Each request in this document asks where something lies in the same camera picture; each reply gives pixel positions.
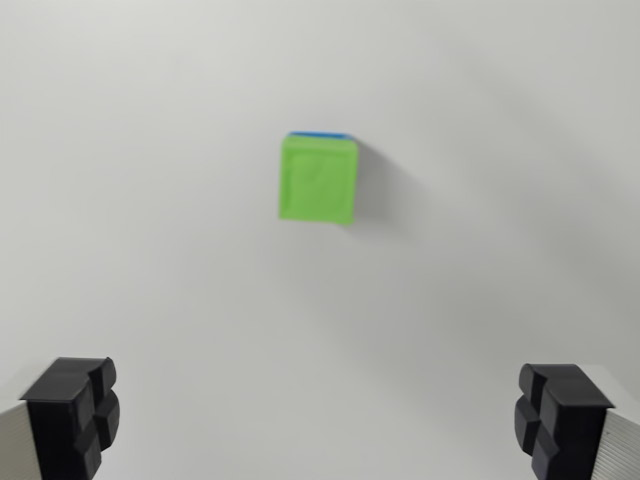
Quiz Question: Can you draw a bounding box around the gripper right finger with silver black pad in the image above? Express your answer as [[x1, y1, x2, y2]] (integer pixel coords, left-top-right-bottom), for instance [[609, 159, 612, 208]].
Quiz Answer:
[[514, 362, 640, 480]]

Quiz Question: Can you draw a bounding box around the gripper left finger with silver black pad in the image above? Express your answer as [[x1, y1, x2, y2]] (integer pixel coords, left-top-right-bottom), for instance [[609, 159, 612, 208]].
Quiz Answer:
[[0, 356, 121, 480]]

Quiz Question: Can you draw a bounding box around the green cube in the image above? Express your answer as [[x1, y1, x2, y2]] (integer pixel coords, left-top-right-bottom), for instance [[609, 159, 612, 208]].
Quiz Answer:
[[277, 133, 360, 227]]

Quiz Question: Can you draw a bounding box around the blue cube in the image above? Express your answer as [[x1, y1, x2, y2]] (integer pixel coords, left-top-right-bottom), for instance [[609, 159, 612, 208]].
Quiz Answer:
[[286, 130, 357, 143]]

